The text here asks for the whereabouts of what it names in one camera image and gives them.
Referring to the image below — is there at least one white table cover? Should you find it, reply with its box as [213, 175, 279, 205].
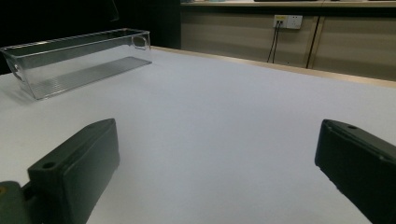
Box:
[0, 48, 396, 224]

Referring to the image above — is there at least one white wall outlet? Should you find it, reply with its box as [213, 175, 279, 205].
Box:
[273, 14, 304, 31]

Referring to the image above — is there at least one black power cable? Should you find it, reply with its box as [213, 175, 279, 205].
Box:
[272, 21, 282, 64]
[266, 21, 279, 63]

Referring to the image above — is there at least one clear plastic bin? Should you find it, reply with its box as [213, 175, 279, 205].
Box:
[0, 27, 153, 101]

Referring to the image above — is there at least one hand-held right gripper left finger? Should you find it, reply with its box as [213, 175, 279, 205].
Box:
[21, 118, 121, 224]

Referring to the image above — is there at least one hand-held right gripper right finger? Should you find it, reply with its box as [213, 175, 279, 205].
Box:
[314, 119, 396, 224]

